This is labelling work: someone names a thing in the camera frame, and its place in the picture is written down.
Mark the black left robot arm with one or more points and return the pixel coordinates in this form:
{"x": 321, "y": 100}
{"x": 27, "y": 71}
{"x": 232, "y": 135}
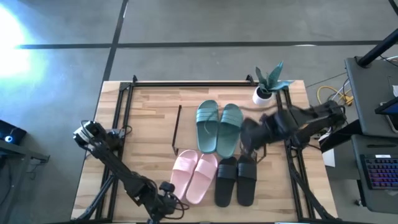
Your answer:
{"x": 118, "y": 174}

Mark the black rubber slide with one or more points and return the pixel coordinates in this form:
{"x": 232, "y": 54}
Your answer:
{"x": 224, "y": 189}
{"x": 246, "y": 189}

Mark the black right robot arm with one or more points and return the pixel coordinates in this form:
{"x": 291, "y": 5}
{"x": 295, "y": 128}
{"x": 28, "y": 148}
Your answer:
{"x": 323, "y": 115}

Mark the black aluminium table frame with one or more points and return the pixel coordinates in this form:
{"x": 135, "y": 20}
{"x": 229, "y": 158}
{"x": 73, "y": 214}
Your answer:
{"x": 186, "y": 84}

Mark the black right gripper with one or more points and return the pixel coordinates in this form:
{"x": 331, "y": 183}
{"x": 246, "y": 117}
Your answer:
{"x": 264, "y": 130}

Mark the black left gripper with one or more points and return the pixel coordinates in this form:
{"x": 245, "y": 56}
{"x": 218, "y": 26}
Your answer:
{"x": 163, "y": 205}

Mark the white box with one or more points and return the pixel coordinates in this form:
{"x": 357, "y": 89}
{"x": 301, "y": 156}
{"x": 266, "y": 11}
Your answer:
{"x": 329, "y": 158}

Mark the black desk support bar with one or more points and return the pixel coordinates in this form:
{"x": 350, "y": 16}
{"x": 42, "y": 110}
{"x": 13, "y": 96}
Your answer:
{"x": 342, "y": 138}

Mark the backlit computer keyboard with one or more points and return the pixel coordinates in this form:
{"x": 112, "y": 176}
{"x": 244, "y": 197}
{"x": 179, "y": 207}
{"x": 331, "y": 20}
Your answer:
{"x": 382, "y": 171}

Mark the snake plant in white pot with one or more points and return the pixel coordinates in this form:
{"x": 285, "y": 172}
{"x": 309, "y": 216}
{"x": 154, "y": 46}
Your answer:
{"x": 261, "y": 98}

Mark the green rubber slide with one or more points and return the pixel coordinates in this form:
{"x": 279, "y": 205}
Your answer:
{"x": 228, "y": 140}
{"x": 206, "y": 143}

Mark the grey keyboard tray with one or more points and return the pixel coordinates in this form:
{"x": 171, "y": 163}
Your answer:
{"x": 379, "y": 202}

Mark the black box with blue light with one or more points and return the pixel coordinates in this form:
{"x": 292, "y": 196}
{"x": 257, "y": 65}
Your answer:
{"x": 15, "y": 130}

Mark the black tablet with blue screen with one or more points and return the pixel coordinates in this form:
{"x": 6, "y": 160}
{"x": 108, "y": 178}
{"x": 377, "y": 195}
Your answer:
{"x": 390, "y": 109}

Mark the black pole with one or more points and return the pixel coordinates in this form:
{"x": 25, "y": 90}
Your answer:
{"x": 376, "y": 49}

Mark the wooden shelf with black legs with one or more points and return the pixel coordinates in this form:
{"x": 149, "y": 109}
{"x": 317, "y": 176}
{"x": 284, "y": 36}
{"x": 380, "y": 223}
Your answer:
{"x": 186, "y": 130}

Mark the grey desk surface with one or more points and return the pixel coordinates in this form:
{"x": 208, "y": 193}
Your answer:
{"x": 367, "y": 93}

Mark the grey metal stand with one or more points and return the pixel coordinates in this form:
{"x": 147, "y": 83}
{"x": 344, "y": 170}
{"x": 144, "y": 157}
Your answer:
{"x": 28, "y": 153}

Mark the pink rubber slide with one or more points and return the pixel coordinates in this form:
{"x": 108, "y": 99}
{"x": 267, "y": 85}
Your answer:
{"x": 182, "y": 177}
{"x": 202, "y": 180}

